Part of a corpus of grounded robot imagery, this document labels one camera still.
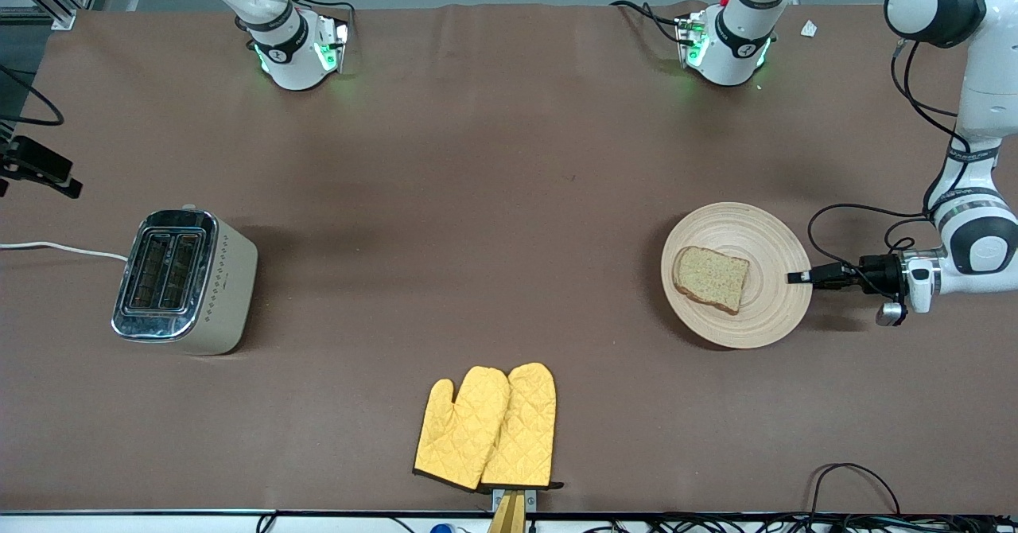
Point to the brown toast slice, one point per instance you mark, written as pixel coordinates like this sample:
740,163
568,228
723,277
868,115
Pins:
712,278

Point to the round wooden plate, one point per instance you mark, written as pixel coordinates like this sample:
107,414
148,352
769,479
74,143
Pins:
763,318

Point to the small white paper scrap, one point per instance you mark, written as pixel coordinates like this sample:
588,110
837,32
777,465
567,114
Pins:
809,29

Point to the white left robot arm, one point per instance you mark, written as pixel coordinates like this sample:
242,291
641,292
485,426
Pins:
986,95

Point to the yellow quilted oven mitt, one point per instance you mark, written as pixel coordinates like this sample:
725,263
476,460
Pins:
529,429
461,437

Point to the small metal bracket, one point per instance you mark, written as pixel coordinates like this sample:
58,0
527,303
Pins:
531,501

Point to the beige chrome two-slot toaster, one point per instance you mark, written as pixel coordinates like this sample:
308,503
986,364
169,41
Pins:
227,294

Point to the small blue object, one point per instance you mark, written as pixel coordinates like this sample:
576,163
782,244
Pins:
445,528

